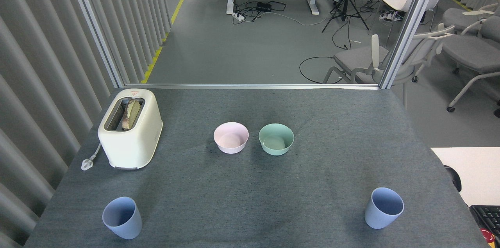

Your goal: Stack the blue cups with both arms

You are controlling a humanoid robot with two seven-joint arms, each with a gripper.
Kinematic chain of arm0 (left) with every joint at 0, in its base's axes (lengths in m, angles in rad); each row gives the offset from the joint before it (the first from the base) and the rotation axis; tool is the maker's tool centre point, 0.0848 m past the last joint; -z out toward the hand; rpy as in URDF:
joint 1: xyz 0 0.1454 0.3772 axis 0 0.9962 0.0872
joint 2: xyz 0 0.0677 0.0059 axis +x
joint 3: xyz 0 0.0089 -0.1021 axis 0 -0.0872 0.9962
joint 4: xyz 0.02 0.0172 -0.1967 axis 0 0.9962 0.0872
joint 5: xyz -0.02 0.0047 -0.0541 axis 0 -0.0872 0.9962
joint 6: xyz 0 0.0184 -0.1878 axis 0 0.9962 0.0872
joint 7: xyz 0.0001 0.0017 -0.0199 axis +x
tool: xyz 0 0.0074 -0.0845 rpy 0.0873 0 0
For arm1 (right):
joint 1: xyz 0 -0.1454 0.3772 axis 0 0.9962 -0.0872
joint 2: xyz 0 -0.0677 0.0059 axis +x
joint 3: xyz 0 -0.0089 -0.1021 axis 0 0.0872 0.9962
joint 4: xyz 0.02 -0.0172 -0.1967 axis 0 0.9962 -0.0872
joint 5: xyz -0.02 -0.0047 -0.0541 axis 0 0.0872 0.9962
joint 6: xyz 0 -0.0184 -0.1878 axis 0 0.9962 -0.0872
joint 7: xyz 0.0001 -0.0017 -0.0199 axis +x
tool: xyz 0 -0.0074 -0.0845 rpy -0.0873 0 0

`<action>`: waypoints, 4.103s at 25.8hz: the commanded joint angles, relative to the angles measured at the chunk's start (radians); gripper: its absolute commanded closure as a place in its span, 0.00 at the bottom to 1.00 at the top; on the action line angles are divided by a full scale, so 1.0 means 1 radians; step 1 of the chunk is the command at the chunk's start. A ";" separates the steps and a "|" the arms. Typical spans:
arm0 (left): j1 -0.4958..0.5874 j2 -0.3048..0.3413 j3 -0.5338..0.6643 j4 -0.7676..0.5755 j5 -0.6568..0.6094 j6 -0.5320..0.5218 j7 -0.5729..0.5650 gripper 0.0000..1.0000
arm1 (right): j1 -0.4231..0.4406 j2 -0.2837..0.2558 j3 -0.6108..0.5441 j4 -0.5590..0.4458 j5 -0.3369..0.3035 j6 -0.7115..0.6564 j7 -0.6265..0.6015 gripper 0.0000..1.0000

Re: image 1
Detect white plastic chair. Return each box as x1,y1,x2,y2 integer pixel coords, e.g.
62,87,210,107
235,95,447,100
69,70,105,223
381,0,451,45

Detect grey chair with white frame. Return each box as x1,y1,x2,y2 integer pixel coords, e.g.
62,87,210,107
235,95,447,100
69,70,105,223
323,24,456,110

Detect grey office chair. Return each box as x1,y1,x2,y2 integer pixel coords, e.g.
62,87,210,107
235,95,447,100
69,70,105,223
437,15,500,118
442,0,500,36

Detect blue cup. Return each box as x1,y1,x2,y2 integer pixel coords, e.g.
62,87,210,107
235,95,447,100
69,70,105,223
102,196,143,240
364,187,405,230

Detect green bowl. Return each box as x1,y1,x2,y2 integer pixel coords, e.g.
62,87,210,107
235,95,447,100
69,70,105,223
259,123,295,156

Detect cream white toaster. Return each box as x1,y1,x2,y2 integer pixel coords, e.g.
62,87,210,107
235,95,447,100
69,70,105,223
98,89,163,170

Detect silver aluminium rail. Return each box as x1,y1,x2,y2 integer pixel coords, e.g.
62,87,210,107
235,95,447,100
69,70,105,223
124,83,381,90

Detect silver aluminium post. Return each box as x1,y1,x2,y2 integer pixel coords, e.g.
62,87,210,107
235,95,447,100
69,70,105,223
64,0,125,88
378,0,446,90

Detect white side table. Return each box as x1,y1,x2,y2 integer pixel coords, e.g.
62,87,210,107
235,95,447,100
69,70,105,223
430,146,500,208

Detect black tangled cables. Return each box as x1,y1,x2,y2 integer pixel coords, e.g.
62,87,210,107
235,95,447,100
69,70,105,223
233,0,288,23

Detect black rounded object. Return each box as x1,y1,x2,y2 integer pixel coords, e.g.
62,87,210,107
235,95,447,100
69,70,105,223
444,165,463,192

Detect toasted bread slice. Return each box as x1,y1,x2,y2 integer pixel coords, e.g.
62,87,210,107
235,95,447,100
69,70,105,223
121,99,142,131

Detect black looped floor cable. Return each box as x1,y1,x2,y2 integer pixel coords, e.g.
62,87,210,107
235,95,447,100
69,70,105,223
299,56,346,84

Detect red round button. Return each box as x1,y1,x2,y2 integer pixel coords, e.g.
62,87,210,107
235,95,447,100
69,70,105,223
480,228,496,245

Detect black tripod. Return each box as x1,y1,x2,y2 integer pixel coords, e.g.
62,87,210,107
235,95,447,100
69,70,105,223
321,0,370,33

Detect pink bowl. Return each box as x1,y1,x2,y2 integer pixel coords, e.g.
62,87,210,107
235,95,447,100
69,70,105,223
213,122,249,154

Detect black keyboard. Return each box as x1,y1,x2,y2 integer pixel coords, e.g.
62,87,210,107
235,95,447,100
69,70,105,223
469,205,500,237

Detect white floor cable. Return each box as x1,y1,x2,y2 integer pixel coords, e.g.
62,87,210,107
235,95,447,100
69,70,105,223
270,11,335,27

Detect white toaster cord with plug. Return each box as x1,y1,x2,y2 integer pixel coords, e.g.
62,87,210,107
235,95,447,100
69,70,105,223
81,142,103,171

